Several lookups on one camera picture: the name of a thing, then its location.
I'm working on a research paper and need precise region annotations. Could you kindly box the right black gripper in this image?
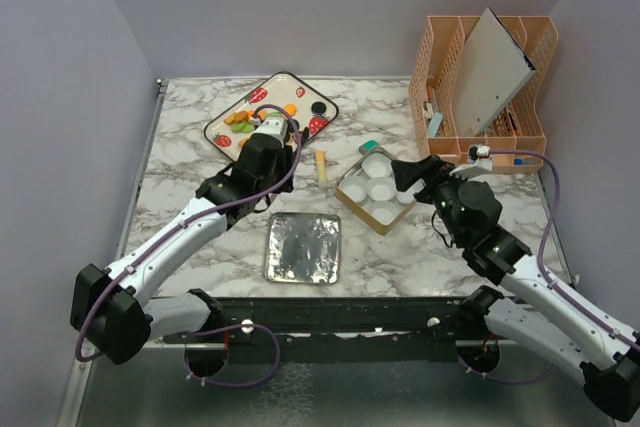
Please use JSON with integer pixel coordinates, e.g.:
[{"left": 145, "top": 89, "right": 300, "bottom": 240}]
[{"left": 392, "top": 153, "right": 475, "bottom": 244}]

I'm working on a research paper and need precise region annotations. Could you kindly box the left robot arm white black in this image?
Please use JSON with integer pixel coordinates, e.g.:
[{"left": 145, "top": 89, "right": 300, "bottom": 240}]
[{"left": 70, "top": 133, "right": 302, "bottom": 365}]

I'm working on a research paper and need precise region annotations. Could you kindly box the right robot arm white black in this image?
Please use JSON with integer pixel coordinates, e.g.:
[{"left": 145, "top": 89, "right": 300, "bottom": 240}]
[{"left": 392, "top": 147, "right": 639, "bottom": 422}]

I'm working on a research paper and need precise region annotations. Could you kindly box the white paper cup right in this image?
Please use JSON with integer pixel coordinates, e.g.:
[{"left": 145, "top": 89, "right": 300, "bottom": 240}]
[{"left": 396, "top": 180, "right": 424, "bottom": 204}]

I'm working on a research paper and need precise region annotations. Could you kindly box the white paper cup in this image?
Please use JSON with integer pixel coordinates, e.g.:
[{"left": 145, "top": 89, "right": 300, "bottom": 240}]
[
  {"left": 396, "top": 180, "right": 424, "bottom": 204},
  {"left": 338, "top": 175, "right": 368, "bottom": 204},
  {"left": 361, "top": 152, "right": 392, "bottom": 179},
  {"left": 370, "top": 203, "right": 400, "bottom": 225},
  {"left": 367, "top": 177, "right": 396, "bottom": 202}
]

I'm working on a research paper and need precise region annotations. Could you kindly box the white paper cup centre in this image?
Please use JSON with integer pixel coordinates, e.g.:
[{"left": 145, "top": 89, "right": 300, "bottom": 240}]
[{"left": 367, "top": 177, "right": 396, "bottom": 202}]

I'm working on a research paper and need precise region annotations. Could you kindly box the white paper cup top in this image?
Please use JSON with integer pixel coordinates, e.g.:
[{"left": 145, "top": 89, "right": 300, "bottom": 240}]
[{"left": 361, "top": 152, "right": 392, "bottom": 179}]

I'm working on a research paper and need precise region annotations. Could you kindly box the gold cookie tin box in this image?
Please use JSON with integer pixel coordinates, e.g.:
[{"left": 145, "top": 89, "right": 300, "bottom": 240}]
[{"left": 335, "top": 146, "right": 425, "bottom": 235}]

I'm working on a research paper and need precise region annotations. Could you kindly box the white paper cup bottom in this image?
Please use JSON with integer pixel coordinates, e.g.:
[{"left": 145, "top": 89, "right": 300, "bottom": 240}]
[{"left": 370, "top": 203, "right": 400, "bottom": 225}]

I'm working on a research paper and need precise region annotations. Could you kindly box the green grey eraser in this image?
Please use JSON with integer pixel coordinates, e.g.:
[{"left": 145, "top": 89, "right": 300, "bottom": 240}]
[{"left": 358, "top": 140, "right": 378, "bottom": 155}]

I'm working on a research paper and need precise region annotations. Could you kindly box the white paper cup left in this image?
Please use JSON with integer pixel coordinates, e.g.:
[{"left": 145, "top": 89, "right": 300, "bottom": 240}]
[{"left": 338, "top": 175, "right": 368, "bottom": 204}]

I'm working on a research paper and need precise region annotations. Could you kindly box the yellow glue stick tube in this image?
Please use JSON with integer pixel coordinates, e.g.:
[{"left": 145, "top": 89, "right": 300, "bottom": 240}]
[{"left": 315, "top": 150, "right": 328, "bottom": 188}]

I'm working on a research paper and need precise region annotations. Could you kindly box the light blue eraser in organizer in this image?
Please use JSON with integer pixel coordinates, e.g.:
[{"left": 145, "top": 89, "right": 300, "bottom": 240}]
[{"left": 427, "top": 112, "right": 444, "bottom": 137}]

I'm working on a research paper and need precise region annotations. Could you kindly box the orange cookie top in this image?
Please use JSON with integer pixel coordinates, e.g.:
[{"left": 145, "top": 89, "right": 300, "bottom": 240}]
[{"left": 284, "top": 103, "right": 297, "bottom": 116}]

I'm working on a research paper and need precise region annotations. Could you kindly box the strawberry pattern white tray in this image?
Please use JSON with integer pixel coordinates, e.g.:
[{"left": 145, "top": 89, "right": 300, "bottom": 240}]
[{"left": 204, "top": 72, "right": 339, "bottom": 161}]

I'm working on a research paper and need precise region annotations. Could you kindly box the black sandwich cookie far right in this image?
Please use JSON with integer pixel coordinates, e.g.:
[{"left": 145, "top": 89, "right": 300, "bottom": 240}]
[{"left": 311, "top": 101, "right": 327, "bottom": 116}]

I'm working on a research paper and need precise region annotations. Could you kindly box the silver tin lid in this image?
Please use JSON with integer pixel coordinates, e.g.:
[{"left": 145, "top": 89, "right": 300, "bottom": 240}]
[{"left": 263, "top": 212, "right": 341, "bottom": 285}]

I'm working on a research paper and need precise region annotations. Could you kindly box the peach plastic desk organizer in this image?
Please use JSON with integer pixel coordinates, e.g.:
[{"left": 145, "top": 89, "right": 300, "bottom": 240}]
[{"left": 409, "top": 9, "right": 558, "bottom": 174}]

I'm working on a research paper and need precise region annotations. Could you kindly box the white grey notebook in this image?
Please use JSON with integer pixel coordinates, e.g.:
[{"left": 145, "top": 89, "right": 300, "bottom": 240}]
[{"left": 452, "top": 7, "right": 536, "bottom": 137}]

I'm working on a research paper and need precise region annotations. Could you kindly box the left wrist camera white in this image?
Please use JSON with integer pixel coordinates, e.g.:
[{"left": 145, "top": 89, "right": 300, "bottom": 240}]
[{"left": 254, "top": 112, "right": 289, "bottom": 143}]

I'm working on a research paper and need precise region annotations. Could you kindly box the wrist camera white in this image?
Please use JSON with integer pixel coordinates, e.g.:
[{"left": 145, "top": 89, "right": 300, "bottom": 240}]
[
  {"left": 449, "top": 144, "right": 493, "bottom": 180},
  {"left": 254, "top": 112, "right": 289, "bottom": 143}
]

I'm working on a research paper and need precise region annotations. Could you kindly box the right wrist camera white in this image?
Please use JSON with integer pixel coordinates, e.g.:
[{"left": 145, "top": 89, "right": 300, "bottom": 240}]
[{"left": 449, "top": 144, "right": 493, "bottom": 180}]

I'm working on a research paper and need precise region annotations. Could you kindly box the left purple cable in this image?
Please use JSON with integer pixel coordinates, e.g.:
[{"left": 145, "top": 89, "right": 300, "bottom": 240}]
[{"left": 74, "top": 103, "right": 306, "bottom": 388}]

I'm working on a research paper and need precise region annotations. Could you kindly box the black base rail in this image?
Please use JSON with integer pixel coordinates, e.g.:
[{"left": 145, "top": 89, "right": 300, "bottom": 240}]
[{"left": 163, "top": 286, "right": 504, "bottom": 364}]

